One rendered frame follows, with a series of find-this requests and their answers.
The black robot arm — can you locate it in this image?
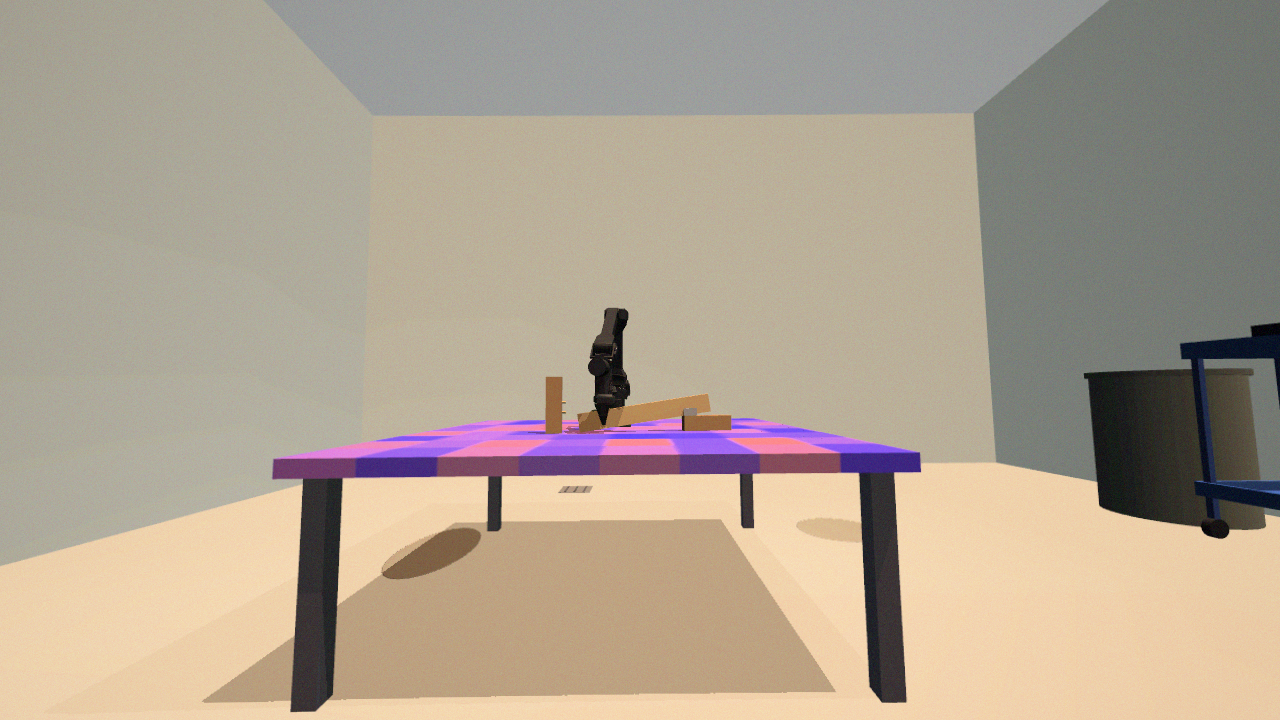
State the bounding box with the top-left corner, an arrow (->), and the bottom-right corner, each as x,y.
588,307 -> 630,409

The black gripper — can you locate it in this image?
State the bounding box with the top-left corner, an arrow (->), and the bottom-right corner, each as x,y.
594,377 -> 614,425

